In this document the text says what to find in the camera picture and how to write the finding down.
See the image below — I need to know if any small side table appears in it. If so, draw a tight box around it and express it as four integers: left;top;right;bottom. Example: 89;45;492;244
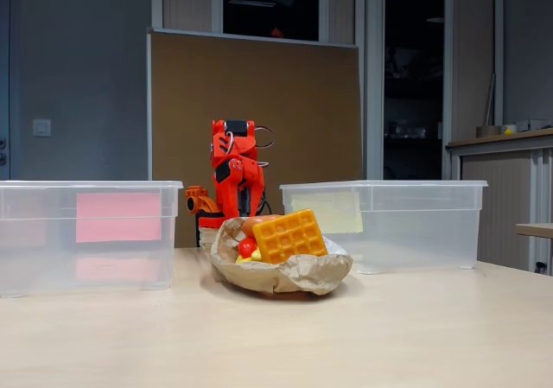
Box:
514;222;553;239

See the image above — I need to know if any yellow toy banana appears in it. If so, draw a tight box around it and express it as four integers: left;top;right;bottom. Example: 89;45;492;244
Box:
235;249;264;264

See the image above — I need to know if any looped thin servo cable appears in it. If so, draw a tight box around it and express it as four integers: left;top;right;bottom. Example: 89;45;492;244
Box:
253;125;276;149

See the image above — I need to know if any brown toy donut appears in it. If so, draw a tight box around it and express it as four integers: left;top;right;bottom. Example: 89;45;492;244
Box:
240;215;282;239

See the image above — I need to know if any wooden base plate stack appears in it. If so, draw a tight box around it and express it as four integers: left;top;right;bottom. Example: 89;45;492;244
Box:
197;226;224;249

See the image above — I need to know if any brown pinboard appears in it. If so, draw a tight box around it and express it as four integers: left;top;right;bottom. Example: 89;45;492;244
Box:
146;27;363;249

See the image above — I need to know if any brown paper bag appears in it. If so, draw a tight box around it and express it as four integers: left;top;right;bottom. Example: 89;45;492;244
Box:
209;216;354;296

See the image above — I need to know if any orange printed part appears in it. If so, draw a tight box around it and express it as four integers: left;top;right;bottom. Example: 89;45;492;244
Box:
184;185;221;214

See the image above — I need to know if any grey roller shutter cabinet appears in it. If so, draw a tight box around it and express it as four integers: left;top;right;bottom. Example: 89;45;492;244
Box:
446;127;553;275

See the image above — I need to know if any clear plastic bin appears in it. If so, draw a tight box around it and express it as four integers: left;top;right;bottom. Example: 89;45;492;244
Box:
279;179;489;276
0;179;185;299

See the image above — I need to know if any pink paper label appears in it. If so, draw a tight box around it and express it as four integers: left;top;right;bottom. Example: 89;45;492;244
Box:
75;192;163;244

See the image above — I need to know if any clear plastic film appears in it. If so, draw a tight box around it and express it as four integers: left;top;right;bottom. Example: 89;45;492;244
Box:
326;235;348;256

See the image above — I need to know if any yellow-green paper label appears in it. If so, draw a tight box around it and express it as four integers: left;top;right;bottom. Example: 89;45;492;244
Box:
291;191;364;235

